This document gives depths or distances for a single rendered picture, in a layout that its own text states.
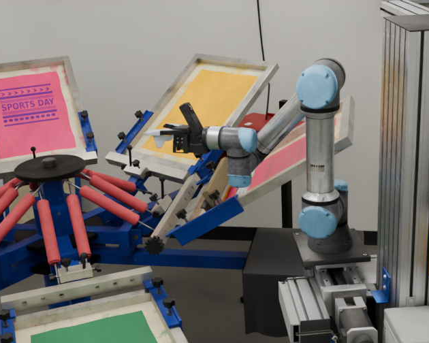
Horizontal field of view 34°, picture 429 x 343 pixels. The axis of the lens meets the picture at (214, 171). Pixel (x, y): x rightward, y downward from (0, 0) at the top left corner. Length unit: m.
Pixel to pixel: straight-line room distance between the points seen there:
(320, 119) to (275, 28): 2.77
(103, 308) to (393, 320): 1.13
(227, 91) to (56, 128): 0.98
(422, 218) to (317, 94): 0.45
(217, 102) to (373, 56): 1.39
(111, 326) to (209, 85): 1.76
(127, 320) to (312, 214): 0.85
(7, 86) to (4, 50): 1.16
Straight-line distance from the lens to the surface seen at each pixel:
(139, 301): 2.76
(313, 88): 2.06
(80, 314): 2.73
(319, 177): 2.16
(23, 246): 3.21
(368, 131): 4.97
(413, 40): 1.89
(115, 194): 3.20
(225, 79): 3.95
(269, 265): 2.97
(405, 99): 1.94
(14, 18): 5.37
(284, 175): 2.64
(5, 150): 3.99
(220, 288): 4.74
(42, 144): 3.99
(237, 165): 2.24
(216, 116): 3.75
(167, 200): 3.11
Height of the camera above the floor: 2.35
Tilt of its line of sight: 20 degrees down
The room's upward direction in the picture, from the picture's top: 3 degrees counter-clockwise
